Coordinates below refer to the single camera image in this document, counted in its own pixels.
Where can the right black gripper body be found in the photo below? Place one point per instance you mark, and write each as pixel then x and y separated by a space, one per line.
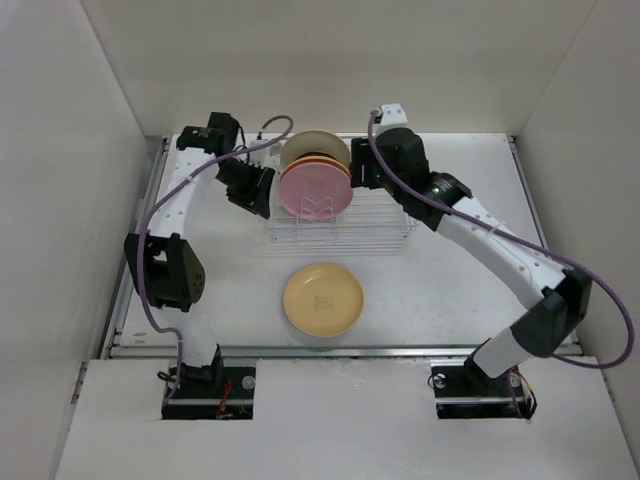
pixel 391 190

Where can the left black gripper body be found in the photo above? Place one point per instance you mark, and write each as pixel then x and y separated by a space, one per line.
pixel 242 179

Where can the yellow plastic plate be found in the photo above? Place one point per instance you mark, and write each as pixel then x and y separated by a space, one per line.
pixel 323 300
pixel 338 165

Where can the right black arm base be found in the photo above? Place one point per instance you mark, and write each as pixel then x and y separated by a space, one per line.
pixel 460 396

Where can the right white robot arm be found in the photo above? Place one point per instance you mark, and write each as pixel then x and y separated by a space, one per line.
pixel 555 297

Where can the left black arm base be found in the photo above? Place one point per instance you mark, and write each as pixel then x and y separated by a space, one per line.
pixel 229 396

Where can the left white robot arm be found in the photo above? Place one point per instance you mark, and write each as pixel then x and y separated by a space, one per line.
pixel 168 275

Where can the beige plastic plate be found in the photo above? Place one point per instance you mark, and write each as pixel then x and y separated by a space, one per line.
pixel 315 142

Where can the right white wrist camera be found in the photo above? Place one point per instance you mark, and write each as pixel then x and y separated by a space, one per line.
pixel 390 115

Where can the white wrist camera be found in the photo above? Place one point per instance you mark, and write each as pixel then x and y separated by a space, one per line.
pixel 390 115
pixel 264 156

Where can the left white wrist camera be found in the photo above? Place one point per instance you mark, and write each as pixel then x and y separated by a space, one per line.
pixel 264 156

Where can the white wire dish rack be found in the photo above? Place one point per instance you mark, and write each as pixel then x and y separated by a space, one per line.
pixel 372 217

